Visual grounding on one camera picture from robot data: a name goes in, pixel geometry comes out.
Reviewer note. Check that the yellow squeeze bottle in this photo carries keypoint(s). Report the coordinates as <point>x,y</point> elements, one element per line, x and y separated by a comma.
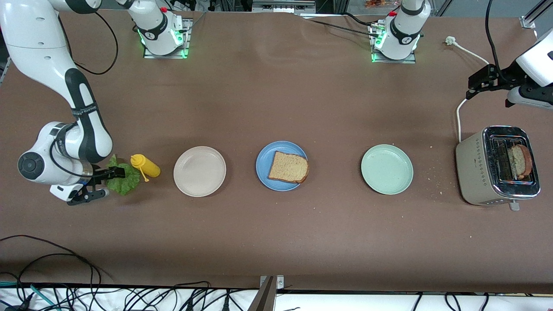
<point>149,166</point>

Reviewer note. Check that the green lettuce leaf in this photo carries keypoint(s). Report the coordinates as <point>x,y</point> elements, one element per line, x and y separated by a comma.
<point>125,185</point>

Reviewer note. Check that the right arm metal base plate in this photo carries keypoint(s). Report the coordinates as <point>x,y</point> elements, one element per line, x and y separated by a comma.
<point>186,39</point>

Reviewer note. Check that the beige chrome toaster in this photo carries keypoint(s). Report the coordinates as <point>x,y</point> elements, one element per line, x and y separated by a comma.
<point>475,172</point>

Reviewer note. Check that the blue round plate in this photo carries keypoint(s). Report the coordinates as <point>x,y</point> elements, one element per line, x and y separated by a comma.
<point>262,168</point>

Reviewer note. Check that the orange snack packet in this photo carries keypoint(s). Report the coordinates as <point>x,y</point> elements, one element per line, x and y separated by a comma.
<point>378,3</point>

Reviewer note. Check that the aluminium frame profile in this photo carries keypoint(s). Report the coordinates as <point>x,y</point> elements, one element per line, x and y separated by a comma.
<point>529,20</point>

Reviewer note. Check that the light green round plate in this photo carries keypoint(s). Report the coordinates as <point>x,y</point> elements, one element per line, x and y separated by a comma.
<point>386,169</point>

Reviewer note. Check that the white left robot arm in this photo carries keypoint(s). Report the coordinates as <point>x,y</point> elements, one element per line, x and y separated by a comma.
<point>402,30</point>

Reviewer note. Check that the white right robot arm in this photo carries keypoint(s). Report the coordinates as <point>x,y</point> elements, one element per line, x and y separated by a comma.
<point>39,47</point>

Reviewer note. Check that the aluminium camera post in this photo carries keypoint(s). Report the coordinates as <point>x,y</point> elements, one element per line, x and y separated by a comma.
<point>264,298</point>

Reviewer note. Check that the silver metal box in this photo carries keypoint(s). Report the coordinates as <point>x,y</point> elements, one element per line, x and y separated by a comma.
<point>283,6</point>

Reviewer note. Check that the brown bread slice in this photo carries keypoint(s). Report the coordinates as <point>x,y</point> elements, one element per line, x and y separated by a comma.
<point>520,162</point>
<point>287,167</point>

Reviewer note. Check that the beige round plate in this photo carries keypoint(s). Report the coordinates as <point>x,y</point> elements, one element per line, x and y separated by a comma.
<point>199,171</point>

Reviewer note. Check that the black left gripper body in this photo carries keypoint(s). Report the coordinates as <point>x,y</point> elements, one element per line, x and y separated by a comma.
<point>503,77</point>

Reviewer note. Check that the small metal bracket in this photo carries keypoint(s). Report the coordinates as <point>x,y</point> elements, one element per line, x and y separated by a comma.
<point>280,283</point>

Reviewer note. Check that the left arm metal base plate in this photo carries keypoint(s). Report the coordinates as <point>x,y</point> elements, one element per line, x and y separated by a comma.
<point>393,61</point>

